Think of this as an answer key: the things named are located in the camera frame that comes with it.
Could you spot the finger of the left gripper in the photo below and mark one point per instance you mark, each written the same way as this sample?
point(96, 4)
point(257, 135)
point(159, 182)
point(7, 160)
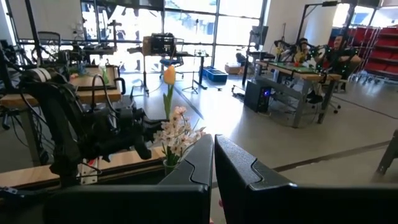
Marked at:
point(154, 122)
point(144, 149)

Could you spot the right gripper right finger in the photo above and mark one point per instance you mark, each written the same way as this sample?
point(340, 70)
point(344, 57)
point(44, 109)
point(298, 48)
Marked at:
point(311, 205)

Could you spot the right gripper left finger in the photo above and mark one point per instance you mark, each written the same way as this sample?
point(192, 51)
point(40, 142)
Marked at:
point(140, 205)

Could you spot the white flower bunch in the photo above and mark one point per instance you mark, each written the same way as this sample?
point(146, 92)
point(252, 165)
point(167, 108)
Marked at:
point(180, 110)
point(161, 135)
point(186, 140)

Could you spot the clear glass vase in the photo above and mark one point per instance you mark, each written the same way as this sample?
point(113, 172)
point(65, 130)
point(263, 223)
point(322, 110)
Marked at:
point(169, 168)

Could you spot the long green leafy stem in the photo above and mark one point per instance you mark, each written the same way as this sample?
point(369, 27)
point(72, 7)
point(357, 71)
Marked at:
point(169, 74)

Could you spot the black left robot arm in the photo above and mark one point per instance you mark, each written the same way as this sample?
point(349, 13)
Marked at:
point(62, 130)

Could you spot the wooden side table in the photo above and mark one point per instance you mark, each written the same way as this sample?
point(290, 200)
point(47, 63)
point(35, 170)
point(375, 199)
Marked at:
point(87, 96)

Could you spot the blue office chair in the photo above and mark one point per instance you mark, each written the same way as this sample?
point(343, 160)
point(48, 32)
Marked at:
point(171, 62)

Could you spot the black instrument screen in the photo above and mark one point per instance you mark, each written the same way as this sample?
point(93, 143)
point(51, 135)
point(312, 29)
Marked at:
point(163, 45)

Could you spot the blue floor bin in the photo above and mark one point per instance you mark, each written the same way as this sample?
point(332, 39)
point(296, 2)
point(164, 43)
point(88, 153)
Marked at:
point(216, 75)

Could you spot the wooden table board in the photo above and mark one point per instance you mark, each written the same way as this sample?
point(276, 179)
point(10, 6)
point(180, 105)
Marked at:
point(31, 175)

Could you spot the cardboard box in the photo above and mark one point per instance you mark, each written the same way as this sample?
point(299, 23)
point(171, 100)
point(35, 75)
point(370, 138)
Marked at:
point(234, 69)

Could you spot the black computer tower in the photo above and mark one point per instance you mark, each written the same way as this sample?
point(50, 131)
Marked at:
point(256, 96)

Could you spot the black office chair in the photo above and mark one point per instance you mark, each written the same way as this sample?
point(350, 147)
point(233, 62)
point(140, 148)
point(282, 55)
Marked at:
point(49, 40)

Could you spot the wooden robot workbench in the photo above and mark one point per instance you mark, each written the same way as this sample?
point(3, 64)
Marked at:
point(295, 71)

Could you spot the person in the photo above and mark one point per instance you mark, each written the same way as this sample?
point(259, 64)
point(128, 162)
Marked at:
point(342, 56)

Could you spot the red bin shelving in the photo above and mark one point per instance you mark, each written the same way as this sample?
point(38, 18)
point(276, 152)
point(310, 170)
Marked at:
point(379, 49)

